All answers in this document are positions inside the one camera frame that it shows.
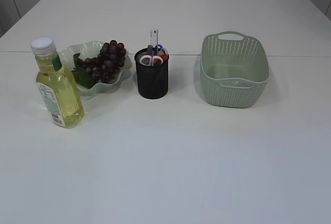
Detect green plastic woven basket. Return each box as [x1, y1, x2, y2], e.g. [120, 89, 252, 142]
[200, 31, 269, 109]

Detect blue scissors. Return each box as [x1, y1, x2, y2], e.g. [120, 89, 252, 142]
[154, 44, 163, 56]

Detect yellow tea bottle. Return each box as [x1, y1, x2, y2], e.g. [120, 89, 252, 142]
[31, 37, 84, 129]

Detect pink purple scissors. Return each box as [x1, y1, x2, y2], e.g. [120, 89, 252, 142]
[140, 55, 163, 66]

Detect silver blue glitter glue pen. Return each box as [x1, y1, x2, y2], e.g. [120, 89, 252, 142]
[146, 45, 154, 56]

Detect clear plastic ruler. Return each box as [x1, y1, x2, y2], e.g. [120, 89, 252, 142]
[150, 29, 158, 55]

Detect green wavy glass bowl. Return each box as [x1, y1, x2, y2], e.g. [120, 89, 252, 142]
[58, 40, 132, 97]

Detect red glitter glue pen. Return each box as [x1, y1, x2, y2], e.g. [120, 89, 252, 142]
[161, 54, 169, 62]

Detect purple artificial grape bunch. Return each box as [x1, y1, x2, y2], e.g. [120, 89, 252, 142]
[72, 40, 127, 89]

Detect clear plastic sheet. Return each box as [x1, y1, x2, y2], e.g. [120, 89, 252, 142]
[220, 78, 255, 88]

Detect black mesh pen holder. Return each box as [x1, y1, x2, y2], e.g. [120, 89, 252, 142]
[134, 48, 169, 99]

